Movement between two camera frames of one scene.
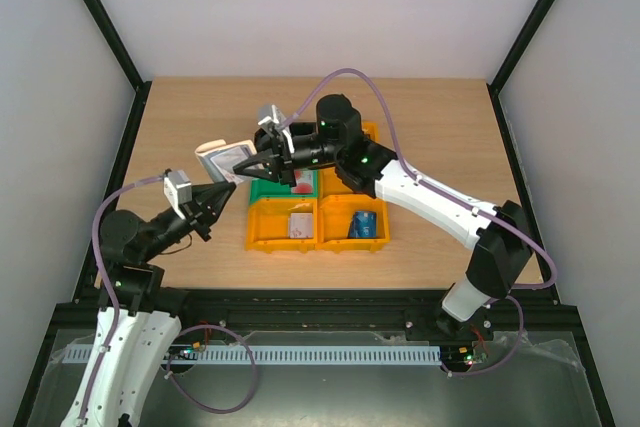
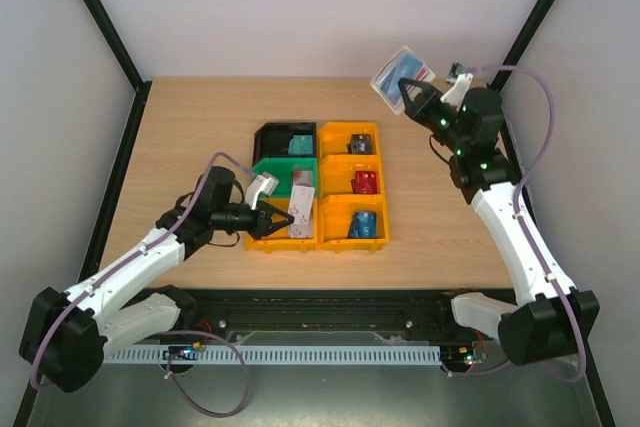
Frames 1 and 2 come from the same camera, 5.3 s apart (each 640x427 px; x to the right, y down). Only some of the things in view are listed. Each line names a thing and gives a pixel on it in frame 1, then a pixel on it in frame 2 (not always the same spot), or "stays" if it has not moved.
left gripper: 208,205 -> 262,223
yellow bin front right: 335,215 stays
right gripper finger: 265,159 -> 428,91
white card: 300,225 stays
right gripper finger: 272,174 -> 419,100
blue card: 364,225 stays
